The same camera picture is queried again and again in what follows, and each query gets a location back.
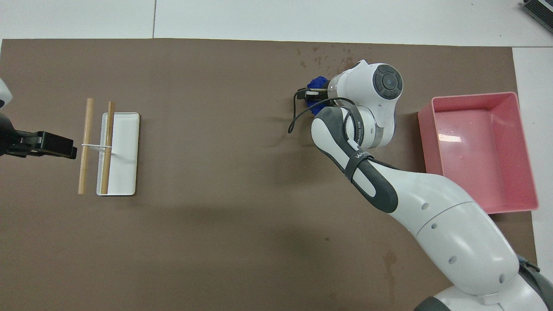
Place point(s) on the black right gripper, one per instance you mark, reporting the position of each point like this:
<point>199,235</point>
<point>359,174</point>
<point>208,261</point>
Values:
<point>317,95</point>

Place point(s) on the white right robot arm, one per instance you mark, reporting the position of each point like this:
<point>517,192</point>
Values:
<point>432,207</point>

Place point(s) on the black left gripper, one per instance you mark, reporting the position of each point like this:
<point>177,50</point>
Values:
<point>7,136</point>

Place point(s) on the spilled water drops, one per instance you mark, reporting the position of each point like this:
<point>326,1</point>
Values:
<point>303,65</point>

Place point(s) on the grey striped device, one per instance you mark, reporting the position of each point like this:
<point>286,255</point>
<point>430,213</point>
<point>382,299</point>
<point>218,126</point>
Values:
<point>540,8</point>

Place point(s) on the brown table mat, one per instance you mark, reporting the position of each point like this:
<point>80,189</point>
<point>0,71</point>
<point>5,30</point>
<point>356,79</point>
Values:
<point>216,237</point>

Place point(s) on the pink plastic bin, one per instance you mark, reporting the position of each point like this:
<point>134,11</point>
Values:
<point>471,164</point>

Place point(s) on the white rack tray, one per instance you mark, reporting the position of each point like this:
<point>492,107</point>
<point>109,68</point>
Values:
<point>125,151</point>

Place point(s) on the blue cloth towel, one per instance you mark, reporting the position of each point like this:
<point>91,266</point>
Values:
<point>317,82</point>

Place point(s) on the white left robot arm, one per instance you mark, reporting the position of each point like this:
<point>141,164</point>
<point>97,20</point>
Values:
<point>3,93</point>

